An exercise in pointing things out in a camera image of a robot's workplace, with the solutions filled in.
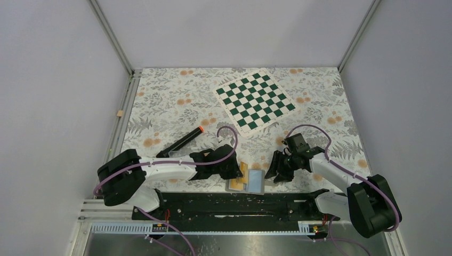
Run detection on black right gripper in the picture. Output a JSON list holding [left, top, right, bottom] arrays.
[[264, 150, 300, 183]]

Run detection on grey leather card holder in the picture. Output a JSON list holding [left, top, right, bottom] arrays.
[[225, 170, 276, 195]]

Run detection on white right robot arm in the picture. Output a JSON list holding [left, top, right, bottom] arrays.
[[265, 133, 402, 238]]

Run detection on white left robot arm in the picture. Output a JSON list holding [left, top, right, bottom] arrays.
[[93, 145, 243, 219]]

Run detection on black marker orange cap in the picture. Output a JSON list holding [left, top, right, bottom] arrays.
[[156, 126, 204, 158]]

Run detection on green white chessboard mat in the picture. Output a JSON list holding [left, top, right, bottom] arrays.
[[213, 68, 299, 137]]

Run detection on floral tablecloth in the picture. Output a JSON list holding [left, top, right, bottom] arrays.
[[122, 67, 370, 177]]

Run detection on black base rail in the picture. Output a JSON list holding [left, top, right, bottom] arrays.
[[127, 189, 334, 232]]

